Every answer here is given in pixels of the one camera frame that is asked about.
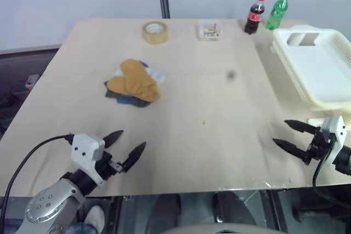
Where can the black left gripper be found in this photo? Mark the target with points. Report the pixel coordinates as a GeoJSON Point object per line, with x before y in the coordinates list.
{"type": "Point", "coordinates": [105, 165]}

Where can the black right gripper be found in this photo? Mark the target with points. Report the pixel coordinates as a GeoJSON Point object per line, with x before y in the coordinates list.
{"type": "Point", "coordinates": [318, 146]}

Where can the tan cloth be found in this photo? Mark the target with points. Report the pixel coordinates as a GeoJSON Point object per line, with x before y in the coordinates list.
{"type": "Point", "coordinates": [134, 83]}

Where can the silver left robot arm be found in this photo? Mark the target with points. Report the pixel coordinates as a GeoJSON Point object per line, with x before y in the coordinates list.
{"type": "Point", "coordinates": [46, 204]}

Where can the white plastic basket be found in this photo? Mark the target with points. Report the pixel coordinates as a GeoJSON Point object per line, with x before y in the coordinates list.
{"type": "Point", "coordinates": [315, 64]}

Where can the clear box of colourful bits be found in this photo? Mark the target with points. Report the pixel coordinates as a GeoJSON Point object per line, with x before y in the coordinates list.
{"type": "Point", "coordinates": [209, 32]}

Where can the white shoe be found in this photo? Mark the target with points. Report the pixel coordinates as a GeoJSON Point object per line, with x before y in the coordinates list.
{"type": "Point", "coordinates": [94, 216]}

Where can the blue jeans leg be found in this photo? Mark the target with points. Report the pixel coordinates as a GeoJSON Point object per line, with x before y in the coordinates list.
{"type": "Point", "coordinates": [79, 229]}

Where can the brown packing tape roll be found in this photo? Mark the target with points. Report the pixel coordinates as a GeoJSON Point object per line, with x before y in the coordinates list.
{"type": "Point", "coordinates": [155, 38]}

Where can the red and grey object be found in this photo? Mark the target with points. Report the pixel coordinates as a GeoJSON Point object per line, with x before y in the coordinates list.
{"type": "Point", "coordinates": [31, 80]}

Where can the green soda bottle yellow cap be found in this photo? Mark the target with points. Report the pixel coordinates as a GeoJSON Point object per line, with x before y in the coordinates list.
{"type": "Point", "coordinates": [277, 12]}

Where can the cola bottle with red cap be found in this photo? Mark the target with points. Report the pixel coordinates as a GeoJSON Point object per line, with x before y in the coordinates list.
{"type": "Point", "coordinates": [253, 17]}

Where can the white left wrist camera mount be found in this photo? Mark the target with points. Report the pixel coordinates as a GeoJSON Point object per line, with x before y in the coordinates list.
{"type": "Point", "coordinates": [85, 146]}

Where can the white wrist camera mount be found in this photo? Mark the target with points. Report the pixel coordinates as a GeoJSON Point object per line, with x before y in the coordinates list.
{"type": "Point", "coordinates": [85, 146]}
{"type": "Point", "coordinates": [338, 130]}

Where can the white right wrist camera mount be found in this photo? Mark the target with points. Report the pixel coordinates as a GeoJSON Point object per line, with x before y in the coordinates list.
{"type": "Point", "coordinates": [338, 130]}

